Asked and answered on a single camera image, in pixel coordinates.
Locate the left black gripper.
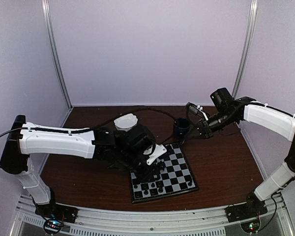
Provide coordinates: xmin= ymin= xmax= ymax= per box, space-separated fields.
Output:
xmin=118 ymin=148 xmax=161 ymax=184

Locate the folding black silver chessboard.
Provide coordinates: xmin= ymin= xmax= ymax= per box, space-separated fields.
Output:
xmin=129 ymin=143 xmax=199 ymax=204

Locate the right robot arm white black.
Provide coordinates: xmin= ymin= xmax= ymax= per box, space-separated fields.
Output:
xmin=195 ymin=88 xmax=295 ymax=217

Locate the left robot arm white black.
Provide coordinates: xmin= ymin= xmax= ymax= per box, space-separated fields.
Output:
xmin=0 ymin=113 xmax=167 ymax=218

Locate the pile of black chess pieces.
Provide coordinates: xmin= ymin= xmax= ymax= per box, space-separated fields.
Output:
xmin=156 ymin=161 xmax=166 ymax=172

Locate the left green led circuit board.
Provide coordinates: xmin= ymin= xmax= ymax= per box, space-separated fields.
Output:
xmin=43 ymin=219 xmax=63 ymax=234

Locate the green led circuit board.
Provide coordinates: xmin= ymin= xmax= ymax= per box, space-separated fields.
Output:
xmin=241 ymin=222 xmax=260 ymax=233
xmin=43 ymin=219 xmax=63 ymax=234

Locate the right green led circuit board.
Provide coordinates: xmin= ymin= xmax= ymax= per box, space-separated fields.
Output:
xmin=241 ymin=222 xmax=260 ymax=233

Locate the dark blue ceramic mug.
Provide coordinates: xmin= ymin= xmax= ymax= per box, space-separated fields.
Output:
xmin=173 ymin=118 xmax=190 ymax=139

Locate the white scalloped ceramic bowl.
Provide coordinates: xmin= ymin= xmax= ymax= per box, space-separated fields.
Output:
xmin=114 ymin=113 xmax=138 ymax=132

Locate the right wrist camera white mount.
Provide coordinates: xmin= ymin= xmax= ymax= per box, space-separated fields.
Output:
xmin=185 ymin=102 xmax=209 ymax=120

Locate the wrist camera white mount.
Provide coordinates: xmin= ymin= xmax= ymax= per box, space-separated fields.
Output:
xmin=185 ymin=102 xmax=209 ymax=120
xmin=143 ymin=144 xmax=167 ymax=166

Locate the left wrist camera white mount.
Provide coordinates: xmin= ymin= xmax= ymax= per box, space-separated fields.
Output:
xmin=143 ymin=144 xmax=167 ymax=166

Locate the left black braided cable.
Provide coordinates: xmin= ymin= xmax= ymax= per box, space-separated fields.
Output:
xmin=90 ymin=106 xmax=180 ymax=130

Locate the aluminium front rail frame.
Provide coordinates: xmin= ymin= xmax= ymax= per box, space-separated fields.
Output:
xmin=8 ymin=195 xmax=295 ymax=236

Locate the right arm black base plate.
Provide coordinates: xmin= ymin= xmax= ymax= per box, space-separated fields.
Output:
xmin=225 ymin=203 xmax=268 ymax=223

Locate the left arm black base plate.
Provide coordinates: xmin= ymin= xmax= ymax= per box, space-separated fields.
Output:
xmin=35 ymin=204 xmax=78 ymax=223

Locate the right aluminium corner post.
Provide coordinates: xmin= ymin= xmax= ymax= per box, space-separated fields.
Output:
xmin=232 ymin=0 xmax=259 ymax=97

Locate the aluminium corner post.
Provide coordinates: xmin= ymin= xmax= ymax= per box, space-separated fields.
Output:
xmin=232 ymin=0 xmax=259 ymax=97
xmin=41 ymin=0 xmax=73 ymax=110

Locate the left aluminium corner post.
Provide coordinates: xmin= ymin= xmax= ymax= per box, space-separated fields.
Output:
xmin=41 ymin=0 xmax=73 ymax=110

